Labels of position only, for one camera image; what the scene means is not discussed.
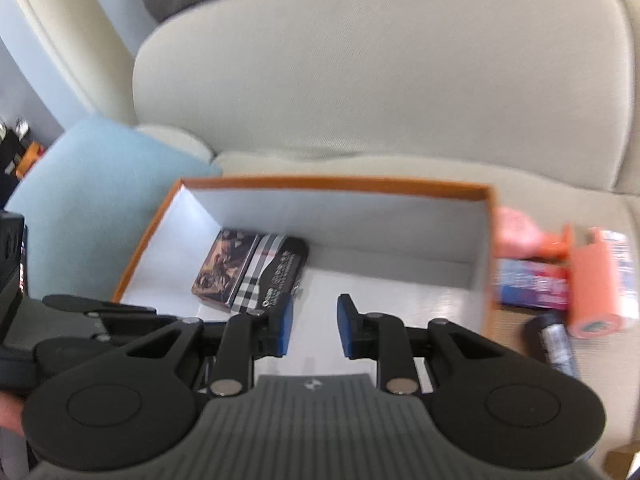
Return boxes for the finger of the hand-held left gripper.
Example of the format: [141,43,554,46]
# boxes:
[42,294,173,333]

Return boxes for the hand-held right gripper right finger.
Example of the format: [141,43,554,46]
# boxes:
[336,294,506,396]

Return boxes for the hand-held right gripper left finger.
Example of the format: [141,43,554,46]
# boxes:
[125,292,296,396]

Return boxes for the plaid black box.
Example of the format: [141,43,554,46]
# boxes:
[230,233,309,313]

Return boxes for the orange cardboard box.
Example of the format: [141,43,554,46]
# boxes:
[111,176,501,356]

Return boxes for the brown printed flat box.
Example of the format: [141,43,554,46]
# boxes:
[191,229,259,307]

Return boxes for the light blue cushion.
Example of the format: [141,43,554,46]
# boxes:
[2,114,223,306]

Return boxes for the black shelf with orange items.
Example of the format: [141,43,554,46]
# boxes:
[0,119,47,181]

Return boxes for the red purple carton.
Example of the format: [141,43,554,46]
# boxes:
[495,258,571,311]

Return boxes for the pink soft object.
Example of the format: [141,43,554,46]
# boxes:
[494,206,546,262]

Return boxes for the dark blue bottle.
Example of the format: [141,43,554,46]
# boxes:
[524,310,582,380]

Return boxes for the beige sofa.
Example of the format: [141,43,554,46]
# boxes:
[0,0,640,480]

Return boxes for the orange roll with white label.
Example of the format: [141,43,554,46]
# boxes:
[566,227,640,339]

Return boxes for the brown cardboard piece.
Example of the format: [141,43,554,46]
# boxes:
[604,442,640,480]

